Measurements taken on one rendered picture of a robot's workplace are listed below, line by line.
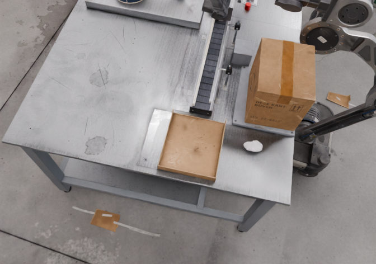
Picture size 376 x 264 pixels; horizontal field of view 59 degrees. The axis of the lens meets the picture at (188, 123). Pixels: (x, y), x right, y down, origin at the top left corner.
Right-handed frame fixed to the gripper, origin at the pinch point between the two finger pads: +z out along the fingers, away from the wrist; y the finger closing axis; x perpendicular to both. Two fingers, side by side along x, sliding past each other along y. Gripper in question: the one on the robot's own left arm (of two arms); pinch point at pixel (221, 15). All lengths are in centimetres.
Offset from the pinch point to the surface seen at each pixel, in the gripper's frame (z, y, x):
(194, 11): 7.8, 15.7, -0.4
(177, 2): 10.7, 26.9, -3.9
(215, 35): -1.8, 1.2, 11.2
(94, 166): 7, 61, 103
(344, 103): 90, -109, 38
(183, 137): -38, 5, 62
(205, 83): -22.9, 1.1, 36.5
